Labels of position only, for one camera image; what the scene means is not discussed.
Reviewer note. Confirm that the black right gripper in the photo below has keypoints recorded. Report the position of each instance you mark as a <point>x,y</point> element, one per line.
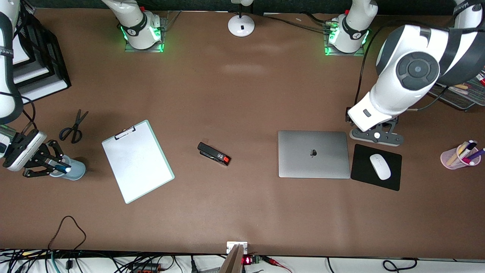
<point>42,156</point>

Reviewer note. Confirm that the blue marker white cap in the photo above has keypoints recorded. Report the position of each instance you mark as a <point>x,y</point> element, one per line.
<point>65,169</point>

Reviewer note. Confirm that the silver laptop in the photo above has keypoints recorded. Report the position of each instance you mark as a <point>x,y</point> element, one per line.
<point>314,155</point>

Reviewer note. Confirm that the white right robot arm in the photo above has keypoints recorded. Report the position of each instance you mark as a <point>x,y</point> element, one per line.
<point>138,26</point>

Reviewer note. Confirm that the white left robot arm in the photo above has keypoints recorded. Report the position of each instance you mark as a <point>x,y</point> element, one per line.
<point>394,91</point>

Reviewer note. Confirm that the white marker black cap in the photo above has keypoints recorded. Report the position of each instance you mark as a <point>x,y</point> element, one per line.
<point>469,148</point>

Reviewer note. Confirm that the pink marker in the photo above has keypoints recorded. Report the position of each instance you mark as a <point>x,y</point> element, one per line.
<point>470,162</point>

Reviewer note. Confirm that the purple marker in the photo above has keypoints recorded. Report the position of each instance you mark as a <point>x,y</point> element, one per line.
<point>478,153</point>

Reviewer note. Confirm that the white marker red cap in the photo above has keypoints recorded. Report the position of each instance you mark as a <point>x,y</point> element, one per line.
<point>482,79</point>

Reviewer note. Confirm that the light blue mesh pen cup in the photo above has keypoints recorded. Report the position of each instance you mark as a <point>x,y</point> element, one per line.
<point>77,170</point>

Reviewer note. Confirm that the black blue scissors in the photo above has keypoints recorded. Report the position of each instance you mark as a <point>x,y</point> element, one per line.
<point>75,127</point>

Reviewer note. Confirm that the black mouse pad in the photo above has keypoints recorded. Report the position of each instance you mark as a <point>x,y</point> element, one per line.
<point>363,170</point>

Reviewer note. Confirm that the white computer mouse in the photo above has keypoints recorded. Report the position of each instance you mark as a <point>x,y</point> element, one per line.
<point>380,167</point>

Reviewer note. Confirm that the blank white paper sheet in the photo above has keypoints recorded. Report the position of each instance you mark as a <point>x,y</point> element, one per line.
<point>140,167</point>

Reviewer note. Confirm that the black stacked paper tray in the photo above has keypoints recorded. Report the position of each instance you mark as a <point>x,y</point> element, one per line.
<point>53,64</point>

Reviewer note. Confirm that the pink mesh pen cup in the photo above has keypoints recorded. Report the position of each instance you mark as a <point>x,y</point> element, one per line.
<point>449,161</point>

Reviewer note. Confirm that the cream yellow pen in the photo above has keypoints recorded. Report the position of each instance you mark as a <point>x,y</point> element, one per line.
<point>456,153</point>

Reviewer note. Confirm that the mint green clipboard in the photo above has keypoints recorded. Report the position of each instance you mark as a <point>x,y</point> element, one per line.
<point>169,175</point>

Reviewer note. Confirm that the white round stand base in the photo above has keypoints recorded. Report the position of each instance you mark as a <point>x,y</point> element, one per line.
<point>241,25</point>

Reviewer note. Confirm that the black stapler red tip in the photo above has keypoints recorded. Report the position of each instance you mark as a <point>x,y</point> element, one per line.
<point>212,152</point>

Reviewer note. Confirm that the orange power strip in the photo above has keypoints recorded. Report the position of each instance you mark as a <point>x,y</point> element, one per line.
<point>146,268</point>

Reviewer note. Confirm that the red LED display board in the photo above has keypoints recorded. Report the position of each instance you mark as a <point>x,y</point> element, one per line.
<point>248,260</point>

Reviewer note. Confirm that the clear arm base plate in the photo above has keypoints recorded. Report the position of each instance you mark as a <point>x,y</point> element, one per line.
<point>356,54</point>
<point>168,21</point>

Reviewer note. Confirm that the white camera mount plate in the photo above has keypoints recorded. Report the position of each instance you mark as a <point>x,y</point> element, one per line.
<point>232,245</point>

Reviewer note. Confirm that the wooden camera mount bar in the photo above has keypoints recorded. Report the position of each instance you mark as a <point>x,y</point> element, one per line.
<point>232,261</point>

